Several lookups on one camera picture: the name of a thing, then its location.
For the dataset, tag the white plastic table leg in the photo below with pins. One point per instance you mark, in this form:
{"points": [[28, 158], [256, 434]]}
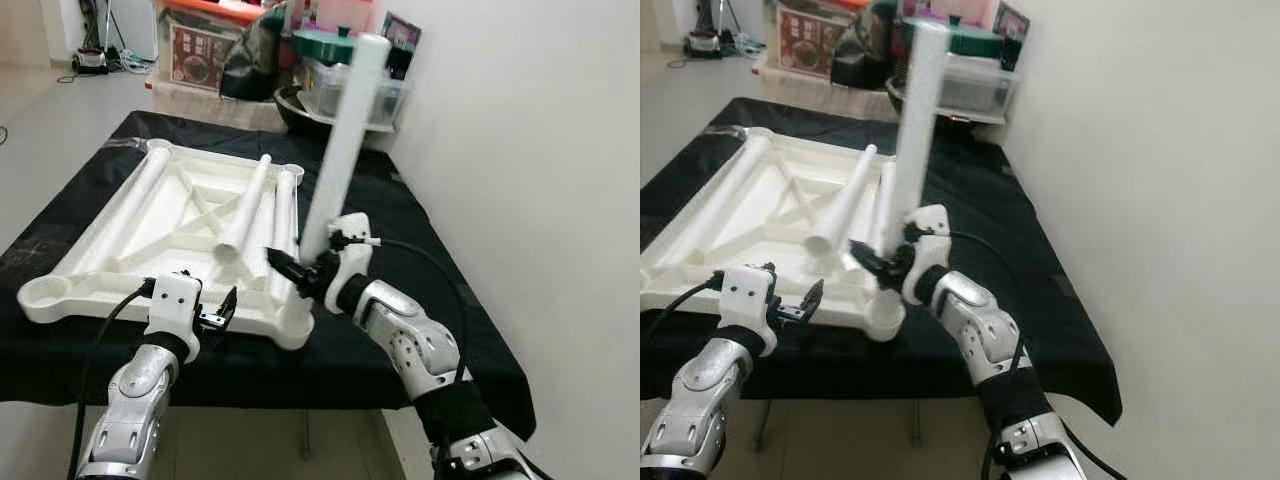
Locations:
{"points": [[720, 195], [920, 120], [285, 220], [345, 140], [885, 200], [845, 200], [245, 205], [130, 200]]}

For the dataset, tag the beige cloth covered bench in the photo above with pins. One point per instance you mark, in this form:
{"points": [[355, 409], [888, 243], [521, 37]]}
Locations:
{"points": [[200, 105], [810, 95]]}

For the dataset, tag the black shiny bag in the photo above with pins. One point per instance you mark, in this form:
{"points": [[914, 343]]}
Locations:
{"points": [[255, 60], [865, 50]]}

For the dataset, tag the small vacuum cleaner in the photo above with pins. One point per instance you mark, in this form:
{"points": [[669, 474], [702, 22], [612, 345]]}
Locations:
{"points": [[90, 62], [703, 43]]}

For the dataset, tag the white plastic table top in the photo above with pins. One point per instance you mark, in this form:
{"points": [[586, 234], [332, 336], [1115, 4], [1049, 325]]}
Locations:
{"points": [[700, 275], [100, 295]]}

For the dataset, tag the black tablecloth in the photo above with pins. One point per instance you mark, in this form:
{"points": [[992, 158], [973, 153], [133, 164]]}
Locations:
{"points": [[1000, 200], [60, 360]]}

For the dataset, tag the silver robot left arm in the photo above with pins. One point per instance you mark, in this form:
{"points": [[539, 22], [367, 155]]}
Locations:
{"points": [[700, 390], [130, 410]]}

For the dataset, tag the green pot lid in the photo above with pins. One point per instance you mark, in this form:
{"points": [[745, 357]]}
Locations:
{"points": [[975, 42], [325, 48]]}

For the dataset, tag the black wok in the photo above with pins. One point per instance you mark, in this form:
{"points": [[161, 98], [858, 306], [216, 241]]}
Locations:
{"points": [[898, 105], [290, 112]]}

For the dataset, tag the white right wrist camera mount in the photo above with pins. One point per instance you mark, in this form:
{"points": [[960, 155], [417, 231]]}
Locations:
{"points": [[930, 270], [352, 265]]}

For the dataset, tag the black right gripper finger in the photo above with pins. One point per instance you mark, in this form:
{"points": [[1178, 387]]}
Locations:
{"points": [[870, 262], [288, 270]]}

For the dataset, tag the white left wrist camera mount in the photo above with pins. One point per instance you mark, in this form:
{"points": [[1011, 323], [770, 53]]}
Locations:
{"points": [[175, 300], [745, 295]]}

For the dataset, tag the dark picture frame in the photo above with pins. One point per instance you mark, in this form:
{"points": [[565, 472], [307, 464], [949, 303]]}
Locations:
{"points": [[1010, 25], [402, 35]]}

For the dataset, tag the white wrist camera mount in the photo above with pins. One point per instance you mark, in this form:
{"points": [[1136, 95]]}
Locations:
{"points": [[175, 300], [745, 295], [352, 265], [930, 270]]}

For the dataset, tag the clear plastic lidded container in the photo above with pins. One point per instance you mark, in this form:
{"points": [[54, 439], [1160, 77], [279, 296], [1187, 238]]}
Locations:
{"points": [[330, 95], [980, 90]]}

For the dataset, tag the storage box with orange lid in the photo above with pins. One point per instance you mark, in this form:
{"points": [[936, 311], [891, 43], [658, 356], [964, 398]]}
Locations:
{"points": [[810, 40], [200, 55]]}

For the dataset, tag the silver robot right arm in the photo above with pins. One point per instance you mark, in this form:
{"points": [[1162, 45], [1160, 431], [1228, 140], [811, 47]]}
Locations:
{"points": [[985, 330], [410, 340]]}

